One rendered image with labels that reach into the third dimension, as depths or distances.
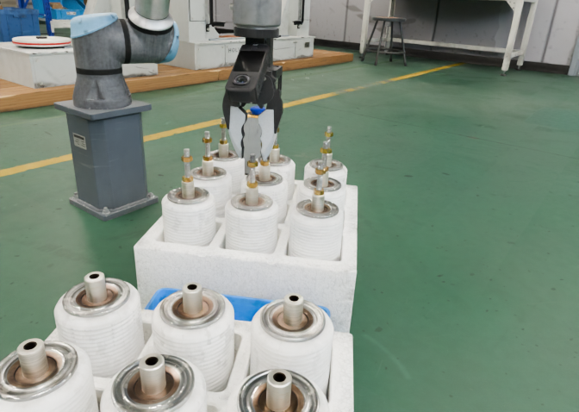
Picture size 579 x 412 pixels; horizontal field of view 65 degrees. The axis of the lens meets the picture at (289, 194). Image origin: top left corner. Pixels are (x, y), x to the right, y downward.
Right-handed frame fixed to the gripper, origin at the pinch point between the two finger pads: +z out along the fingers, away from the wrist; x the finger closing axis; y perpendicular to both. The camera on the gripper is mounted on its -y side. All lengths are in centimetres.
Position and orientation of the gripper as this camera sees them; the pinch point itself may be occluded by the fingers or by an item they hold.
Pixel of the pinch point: (252, 152)
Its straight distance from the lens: 78.2
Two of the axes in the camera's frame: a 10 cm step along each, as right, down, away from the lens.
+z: -0.5, 9.2, 4.0
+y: 1.5, -3.8, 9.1
